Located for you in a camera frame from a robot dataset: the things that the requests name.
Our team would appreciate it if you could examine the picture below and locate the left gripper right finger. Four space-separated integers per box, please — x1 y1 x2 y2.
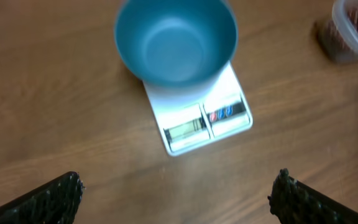
268 169 358 224

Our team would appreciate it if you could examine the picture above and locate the white digital kitchen scale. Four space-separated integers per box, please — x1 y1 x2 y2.
144 63 253 156

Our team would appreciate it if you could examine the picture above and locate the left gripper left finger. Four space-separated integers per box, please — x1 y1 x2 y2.
0 171 85 224

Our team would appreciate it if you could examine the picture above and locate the clear plastic container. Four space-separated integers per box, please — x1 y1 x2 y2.
316 0 358 63

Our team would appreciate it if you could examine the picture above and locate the teal bowl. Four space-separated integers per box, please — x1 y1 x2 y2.
114 0 239 87

